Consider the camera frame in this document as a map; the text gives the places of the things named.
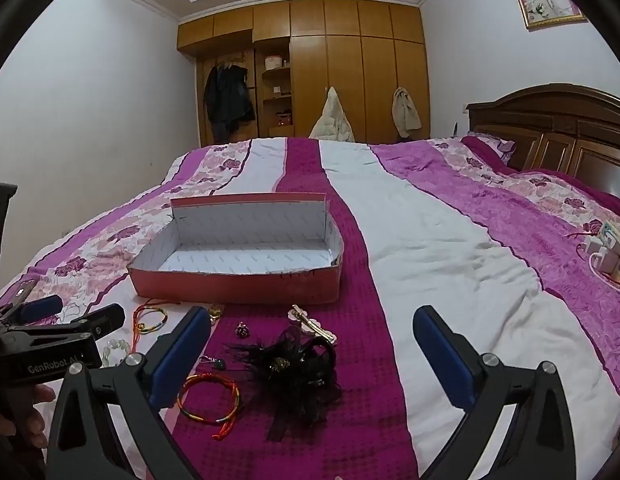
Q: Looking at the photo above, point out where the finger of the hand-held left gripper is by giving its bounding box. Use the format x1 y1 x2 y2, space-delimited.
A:
64 304 126 343
2 294 64 328

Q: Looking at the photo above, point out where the white power strip with chargers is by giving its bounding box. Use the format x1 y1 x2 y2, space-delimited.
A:
582 222 620 288

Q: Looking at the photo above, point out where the gold flower hair clip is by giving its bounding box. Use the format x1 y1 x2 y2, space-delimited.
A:
287 304 338 345

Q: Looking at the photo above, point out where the black feather hair accessory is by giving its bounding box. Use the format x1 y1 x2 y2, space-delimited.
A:
225 325 343 443

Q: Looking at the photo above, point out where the red string bracelet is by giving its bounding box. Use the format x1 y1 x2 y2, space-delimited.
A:
131 299 183 356

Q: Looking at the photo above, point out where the white cable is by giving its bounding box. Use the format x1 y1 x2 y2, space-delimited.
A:
588 252 620 292

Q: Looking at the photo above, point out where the multicoloured braided bracelet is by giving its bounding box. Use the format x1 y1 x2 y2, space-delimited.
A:
177 372 241 441

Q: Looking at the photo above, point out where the black coat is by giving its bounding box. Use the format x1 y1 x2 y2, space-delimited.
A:
204 62 257 136

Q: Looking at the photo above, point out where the wooden headboard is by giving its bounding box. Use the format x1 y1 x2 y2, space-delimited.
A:
465 83 620 198

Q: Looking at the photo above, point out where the beige jacket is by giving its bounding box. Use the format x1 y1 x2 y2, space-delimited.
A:
392 86 422 139

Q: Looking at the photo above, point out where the white down jacket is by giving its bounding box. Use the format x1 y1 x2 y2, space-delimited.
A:
309 86 357 143

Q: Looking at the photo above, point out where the red cardboard box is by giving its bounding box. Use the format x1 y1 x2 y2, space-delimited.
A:
127 192 345 307

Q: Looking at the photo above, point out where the wooden wardrobe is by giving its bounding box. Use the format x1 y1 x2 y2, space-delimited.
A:
177 0 431 148

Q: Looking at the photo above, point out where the person's left hand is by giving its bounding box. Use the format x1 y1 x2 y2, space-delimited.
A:
0 384 56 461

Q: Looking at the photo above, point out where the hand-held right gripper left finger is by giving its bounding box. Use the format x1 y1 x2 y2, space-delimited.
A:
46 305 211 480

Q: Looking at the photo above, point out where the white bead bracelet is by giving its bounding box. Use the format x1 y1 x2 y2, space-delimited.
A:
100 339 132 367

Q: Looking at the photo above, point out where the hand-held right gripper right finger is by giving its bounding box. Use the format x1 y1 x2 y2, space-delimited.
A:
412 305 577 480

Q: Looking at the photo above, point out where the purple pillow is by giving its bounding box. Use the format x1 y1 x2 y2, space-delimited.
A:
460 132 517 166

